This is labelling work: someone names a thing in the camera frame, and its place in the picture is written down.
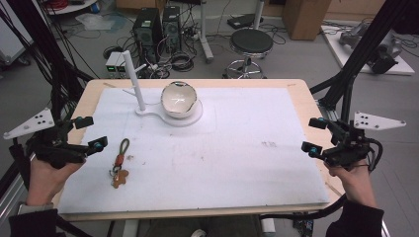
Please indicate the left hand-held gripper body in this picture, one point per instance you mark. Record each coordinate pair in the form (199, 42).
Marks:
(52, 148)

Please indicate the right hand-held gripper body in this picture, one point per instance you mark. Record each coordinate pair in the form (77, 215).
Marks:
(349, 148)

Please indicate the person's left hand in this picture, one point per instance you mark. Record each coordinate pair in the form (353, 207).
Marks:
(46, 182)

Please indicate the person's right hand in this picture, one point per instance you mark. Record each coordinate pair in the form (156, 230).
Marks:
(357, 184)

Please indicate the white stand with pole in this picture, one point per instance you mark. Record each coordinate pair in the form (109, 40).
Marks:
(135, 82)

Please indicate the white power supply unit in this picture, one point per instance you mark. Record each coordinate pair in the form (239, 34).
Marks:
(115, 64)

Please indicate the white floor board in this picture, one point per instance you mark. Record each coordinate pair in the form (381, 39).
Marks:
(339, 52)

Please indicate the white ceramic bowl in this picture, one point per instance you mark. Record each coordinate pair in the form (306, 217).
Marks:
(178, 99)

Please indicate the white foam mat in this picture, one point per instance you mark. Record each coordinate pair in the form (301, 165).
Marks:
(214, 158)

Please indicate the clear plastic bag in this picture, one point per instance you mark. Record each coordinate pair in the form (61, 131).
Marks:
(95, 21)

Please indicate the brown cardboard box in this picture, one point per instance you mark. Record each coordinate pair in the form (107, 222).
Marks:
(306, 18)

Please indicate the black round stool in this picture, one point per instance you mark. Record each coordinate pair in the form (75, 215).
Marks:
(251, 41)

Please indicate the black computer tower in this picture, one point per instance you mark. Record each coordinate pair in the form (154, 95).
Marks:
(147, 33)
(171, 28)

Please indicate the black flat device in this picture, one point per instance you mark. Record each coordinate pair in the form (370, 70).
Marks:
(243, 21)

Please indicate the white table leg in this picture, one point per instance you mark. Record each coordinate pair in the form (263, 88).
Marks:
(205, 33)

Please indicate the black metal frame stand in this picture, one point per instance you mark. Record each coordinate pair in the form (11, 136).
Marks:
(49, 56)
(365, 46)

